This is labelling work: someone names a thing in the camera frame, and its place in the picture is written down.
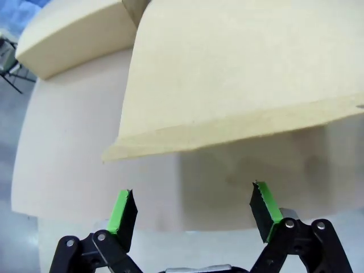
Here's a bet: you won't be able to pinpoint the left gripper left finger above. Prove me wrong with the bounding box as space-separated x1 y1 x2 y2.
49 188 139 273

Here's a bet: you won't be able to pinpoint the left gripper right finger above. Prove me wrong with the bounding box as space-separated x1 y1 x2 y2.
249 180 354 273

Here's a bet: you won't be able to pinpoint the person in blue shirt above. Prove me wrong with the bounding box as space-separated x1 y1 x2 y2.
0 0 43 34

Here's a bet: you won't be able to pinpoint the black metal frame legs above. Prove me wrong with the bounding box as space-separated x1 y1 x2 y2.
0 36 37 94

